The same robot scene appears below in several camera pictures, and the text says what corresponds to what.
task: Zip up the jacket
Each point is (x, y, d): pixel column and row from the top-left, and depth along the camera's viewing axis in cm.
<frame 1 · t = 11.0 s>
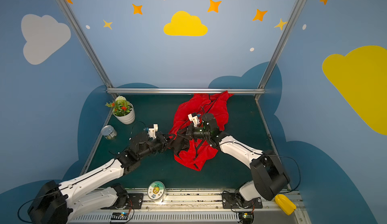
left hand: (175, 133, 75), fingers closed
right hand: (177, 132, 75), fingers closed
potted plant white pot: (122, 110, 95), point 15 cm above the table
small metal tin can: (109, 131, 95), point 6 cm above the table

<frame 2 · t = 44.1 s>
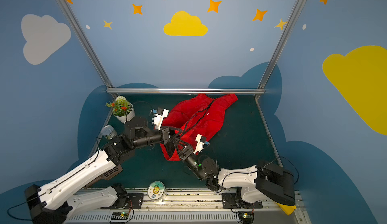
left hand: (181, 129, 64), fingers closed
right hand: (174, 141, 65), fingers open
red zip jacket: (202, 115, 99), point 10 cm above the table
the other named things where they were.

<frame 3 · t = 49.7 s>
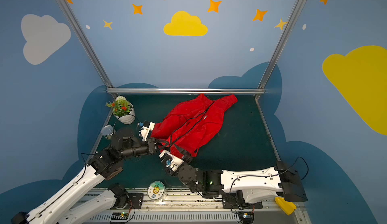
left hand: (167, 142, 67), fingers closed
right hand: (173, 148, 65), fingers open
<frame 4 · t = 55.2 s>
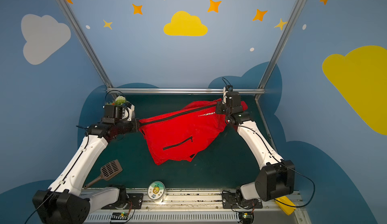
left hand: (138, 122, 79), fingers closed
right hand: (222, 100, 82), fingers closed
red zip jacket: (186, 133, 84), point 16 cm above the table
